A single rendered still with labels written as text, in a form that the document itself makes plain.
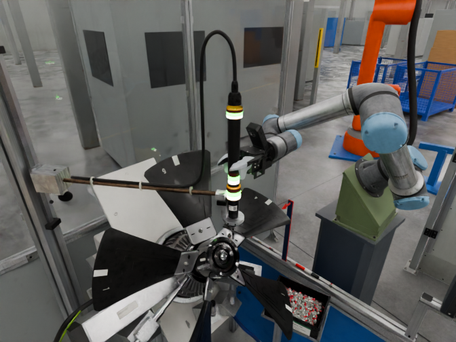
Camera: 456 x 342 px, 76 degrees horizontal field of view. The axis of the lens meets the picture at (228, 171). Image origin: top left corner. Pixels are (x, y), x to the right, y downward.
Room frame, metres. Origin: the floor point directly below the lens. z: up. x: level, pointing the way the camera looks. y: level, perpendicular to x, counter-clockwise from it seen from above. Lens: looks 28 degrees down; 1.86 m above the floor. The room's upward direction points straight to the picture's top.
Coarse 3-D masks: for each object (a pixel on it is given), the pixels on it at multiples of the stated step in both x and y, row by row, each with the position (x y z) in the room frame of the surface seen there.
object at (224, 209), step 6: (216, 192) 0.77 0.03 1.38; (216, 198) 0.76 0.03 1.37; (222, 198) 0.76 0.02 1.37; (216, 204) 0.76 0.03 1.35; (222, 204) 0.75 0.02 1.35; (222, 210) 0.76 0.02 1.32; (222, 216) 0.76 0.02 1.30; (228, 216) 0.76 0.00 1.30; (240, 216) 0.76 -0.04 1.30; (228, 222) 0.74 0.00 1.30; (234, 222) 0.73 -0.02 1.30; (240, 222) 0.74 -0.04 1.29
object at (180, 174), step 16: (192, 160) 0.87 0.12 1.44; (208, 160) 0.88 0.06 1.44; (160, 176) 0.84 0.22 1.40; (176, 176) 0.84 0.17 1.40; (192, 176) 0.83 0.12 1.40; (208, 176) 0.84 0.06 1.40; (160, 192) 0.81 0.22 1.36; (176, 192) 0.81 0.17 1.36; (176, 208) 0.79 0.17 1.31; (192, 208) 0.78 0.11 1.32; (208, 208) 0.77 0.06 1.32; (192, 224) 0.76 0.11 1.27
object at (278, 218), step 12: (252, 192) 1.00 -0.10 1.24; (240, 204) 0.93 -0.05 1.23; (252, 204) 0.94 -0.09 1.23; (264, 204) 0.94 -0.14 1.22; (252, 216) 0.87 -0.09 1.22; (264, 216) 0.88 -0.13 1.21; (276, 216) 0.89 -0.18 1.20; (228, 228) 0.81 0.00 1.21; (240, 228) 0.81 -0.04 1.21; (252, 228) 0.81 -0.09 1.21; (264, 228) 0.82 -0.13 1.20
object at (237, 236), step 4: (224, 228) 0.82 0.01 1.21; (220, 232) 0.80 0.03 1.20; (224, 232) 0.80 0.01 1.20; (228, 232) 0.80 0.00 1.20; (216, 236) 0.78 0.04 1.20; (220, 236) 0.78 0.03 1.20; (224, 236) 0.78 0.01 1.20; (236, 236) 0.78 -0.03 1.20; (240, 236) 0.78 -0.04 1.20; (232, 240) 0.76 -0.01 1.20; (240, 240) 0.76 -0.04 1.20; (236, 244) 0.74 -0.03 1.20
